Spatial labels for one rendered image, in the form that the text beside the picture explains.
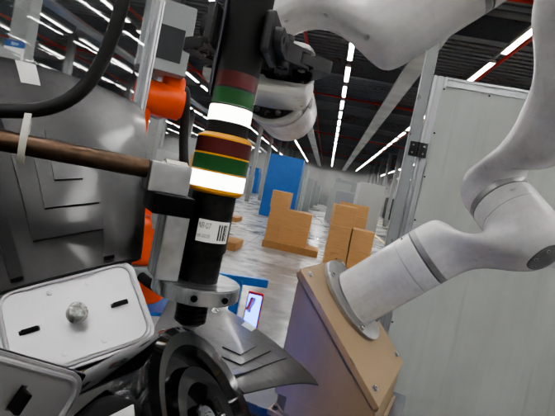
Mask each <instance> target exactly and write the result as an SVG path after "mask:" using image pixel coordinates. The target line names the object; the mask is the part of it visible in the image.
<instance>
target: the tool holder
mask: <svg viewBox="0 0 555 416"><path fill-rule="evenodd" d="M191 177H192V168H189V167H184V166H180V165H176V164H171V163H165V162H160V161H156V160H152V159H151V160H150V161H149V171H148V174H147V176H146V177H142V178H141V183H140V186H141V187H143V188H144V189H145V194H144V199H143V203H142V206H144V207H145V208H146V209H147V210H149V211H150V212H152V213H153V214H158V215H157V220H156V225H155V229H154V237H153V242H152V246H151V250H150V255H149V263H148V267H147V269H148V271H149V273H150V274H151V275H152V282H151V289H152V290H153V292H154V293H156V294H157V295H159V296H161V297H163V298H165V299H167V300H171V301H174V302H178V303H180V304H185V305H192V306H198V307H207V308H221V307H227V306H231V305H234V304H235V303H237V301H238V299H239V295H240V285H239V284H238V283H237V282H236V281H234V280H232V279H230V278H229V277H225V276H222V275H220V274H219V278H218V282H217V283H216V284H214V285H202V284H196V283H191V282H188V281H184V280H182V279H180V278H179V277H178V276H179V271H180V267H181V262H182V258H183V250H184V246H185V242H186V237H187V229H188V225H189V220H190V219H191V218H192V214H193V210H194V206H195V200H194V199H192V198H191V197H189V196H187V195H188V191H189V186H190V181H191Z"/></svg>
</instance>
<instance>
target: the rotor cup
mask: <svg viewBox="0 0 555 416"><path fill-rule="evenodd" d="M83 373H85V375H86V376H85V378H84V379H83V381H82V388H81V391H80V393H79V395H78V398H77V399H76V400H75V401H74V404H73V405H72V407H71V408H70V410H69V411H68V413H67V414H66V416H110V415H112V414H114V413H116V412H118V411H120V410H122V409H124V408H126V407H128V406H130V405H132V404H133V405H134V411H135V416H197V409H198V407H199V406H200V405H202V404H204V405H206V406H208V407H209V408H210V409H211V410H212V411H213V413H214V415H215V416H251V414H250V412H249V407H248V405H247V403H246V401H245V398H244V395H243V393H242V391H241V389H240V386H239V384H238V382H237V381H236V379H235V377H234V375H233V373H232V372H231V370H230V368H229V367H228V366H227V364H226V363H225V361H224V359H223V358H222V357H221V355H220V354H219V353H218V352H217V350H215V349H214V348H213V346H212V345H210V344H209V342H207V341H206V340H205V339H204V338H202V337H201V336H200V335H198V334H197V333H195V332H193V331H192V330H190V329H185V328H181V327H176V328H170V329H164V330H161V331H159V332H157V333H155V334H153V335H151V336H149V337H147V338H146V339H144V340H142V341H140V342H138V343H136V344H134V345H132V346H130V347H128V348H126V349H124V350H123V351H121V352H119V353H117V354H115V355H113V356H111V357H109V358H107V359H105V360H103V361H102V362H99V363H98V364H96V365H94V366H91V367H89V368H88V369H86V370H84V371H83Z"/></svg>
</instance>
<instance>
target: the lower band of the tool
mask: <svg viewBox="0 0 555 416"><path fill-rule="evenodd" d="M199 135H208V136H213V137H217V138H222V139H228V140H232V141H236V142H240V143H242V144H247V145H250V146H252V144H251V143H250V142H249V141H248V140H246V139H243V138H240V137H237V136H233V135H227V134H223V133H219V132H214V131H207V130H205V131H203V132H201V133H199ZM195 152H201V153H206V154H214V155H218V156H222V157H226V158H233V159H237V160H240V161H244V162H247V163H248V162H249V161H247V160H244V159H241V158H234V157H231V156H226V155H223V154H215V153H211V152H207V151H201V150H195ZM192 168H195V169H199V170H203V171H208V172H212V173H219V174H223V175H227V176H232V177H239V178H243V179H245V177H241V176H236V175H232V174H228V173H220V172H216V171H212V170H208V169H204V168H196V167H192ZM189 187H190V188H191V189H193V190H196V191H203V192H206V193H211V194H215V195H219V196H228V197H234V198H240V197H242V194H243V193H235V192H230V191H222V190H217V189H213V188H209V187H202V186H198V185H195V184H191V183H190V186H189Z"/></svg>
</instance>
